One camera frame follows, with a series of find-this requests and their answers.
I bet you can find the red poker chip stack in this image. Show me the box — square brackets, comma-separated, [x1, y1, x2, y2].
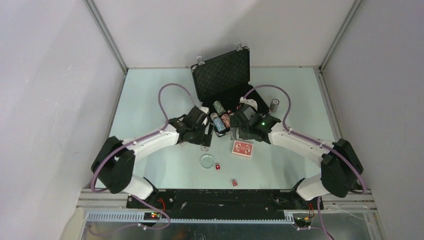
[220, 114, 231, 128]

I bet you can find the red playing card deck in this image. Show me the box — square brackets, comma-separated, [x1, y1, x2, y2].
[231, 140, 253, 158]

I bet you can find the blue brown chip stack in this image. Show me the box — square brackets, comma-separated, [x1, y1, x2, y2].
[269, 98, 280, 113]

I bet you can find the green poker chip stack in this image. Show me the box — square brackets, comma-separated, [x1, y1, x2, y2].
[212, 100, 226, 116]

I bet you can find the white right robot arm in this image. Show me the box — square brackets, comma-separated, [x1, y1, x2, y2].
[229, 104, 364, 209]

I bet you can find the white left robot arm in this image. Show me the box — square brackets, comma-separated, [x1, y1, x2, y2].
[91, 106, 213, 208]

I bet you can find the blue poker chip stack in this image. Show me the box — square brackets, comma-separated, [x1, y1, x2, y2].
[210, 112, 227, 134]

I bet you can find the clear round dealer button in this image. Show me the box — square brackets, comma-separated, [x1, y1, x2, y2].
[199, 154, 215, 169]

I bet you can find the black aluminium poker case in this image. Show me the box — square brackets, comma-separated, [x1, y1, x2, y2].
[190, 42, 271, 138]

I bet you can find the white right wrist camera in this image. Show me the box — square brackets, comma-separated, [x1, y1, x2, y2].
[239, 96, 258, 111]

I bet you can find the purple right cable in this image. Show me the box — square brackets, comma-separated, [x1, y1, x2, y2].
[243, 84, 368, 239]

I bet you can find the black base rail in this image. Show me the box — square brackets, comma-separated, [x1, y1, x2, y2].
[146, 189, 324, 220]

